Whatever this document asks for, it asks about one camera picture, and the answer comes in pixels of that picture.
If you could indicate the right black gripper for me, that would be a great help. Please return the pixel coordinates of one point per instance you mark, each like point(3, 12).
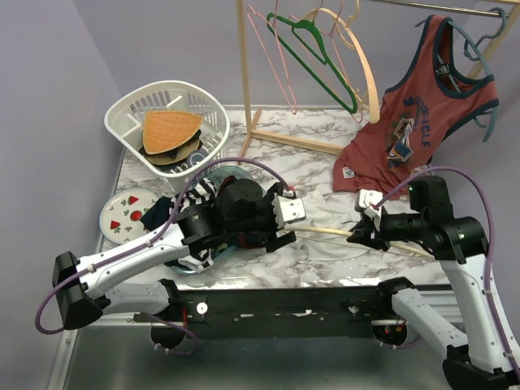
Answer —
point(370, 236)

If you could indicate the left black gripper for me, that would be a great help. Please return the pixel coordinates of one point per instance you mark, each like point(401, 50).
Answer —
point(270, 237)

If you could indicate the white tank top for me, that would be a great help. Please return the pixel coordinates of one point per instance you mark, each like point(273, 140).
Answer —
point(313, 246)

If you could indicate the cream wooden hanger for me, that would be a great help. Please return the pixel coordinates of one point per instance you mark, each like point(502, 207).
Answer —
point(411, 251)

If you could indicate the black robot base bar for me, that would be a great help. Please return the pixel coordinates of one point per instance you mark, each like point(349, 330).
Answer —
point(287, 312)

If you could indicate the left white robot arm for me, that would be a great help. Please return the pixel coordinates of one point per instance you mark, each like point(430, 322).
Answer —
point(188, 227)

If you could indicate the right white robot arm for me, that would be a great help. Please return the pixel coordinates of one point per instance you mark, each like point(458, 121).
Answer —
point(483, 356)

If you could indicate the tan wooden hanger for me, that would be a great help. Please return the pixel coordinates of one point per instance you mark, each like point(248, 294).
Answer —
point(370, 109)

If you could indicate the red graphic tank top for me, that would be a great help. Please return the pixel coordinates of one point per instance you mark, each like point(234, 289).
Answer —
point(431, 102)

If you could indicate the clear blue plastic bin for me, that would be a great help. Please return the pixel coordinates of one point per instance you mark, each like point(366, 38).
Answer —
point(219, 172)

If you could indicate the wooden clothes rack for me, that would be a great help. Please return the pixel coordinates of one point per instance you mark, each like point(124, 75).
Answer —
point(507, 12)

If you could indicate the pile of dark clothes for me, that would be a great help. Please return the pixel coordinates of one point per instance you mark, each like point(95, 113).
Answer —
point(159, 213)

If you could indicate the dark hats in basket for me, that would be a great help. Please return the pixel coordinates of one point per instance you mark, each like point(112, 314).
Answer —
point(176, 155)

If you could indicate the watermelon pattern plate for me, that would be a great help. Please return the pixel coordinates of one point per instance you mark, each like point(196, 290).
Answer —
point(120, 219)

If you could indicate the white plastic laundry basket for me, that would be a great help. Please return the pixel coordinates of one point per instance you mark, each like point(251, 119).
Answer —
point(125, 118)

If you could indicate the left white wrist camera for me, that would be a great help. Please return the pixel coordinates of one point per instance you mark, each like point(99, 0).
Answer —
point(288, 210)

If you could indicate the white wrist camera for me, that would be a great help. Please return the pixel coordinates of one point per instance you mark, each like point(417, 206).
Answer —
point(288, 210)
point(367, 203)

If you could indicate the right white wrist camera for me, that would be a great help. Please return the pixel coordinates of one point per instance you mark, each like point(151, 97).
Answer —
point(367, 203)

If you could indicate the pink wire hanger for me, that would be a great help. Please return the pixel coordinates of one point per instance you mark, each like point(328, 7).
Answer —
point(330, 34)
point(275, 57)

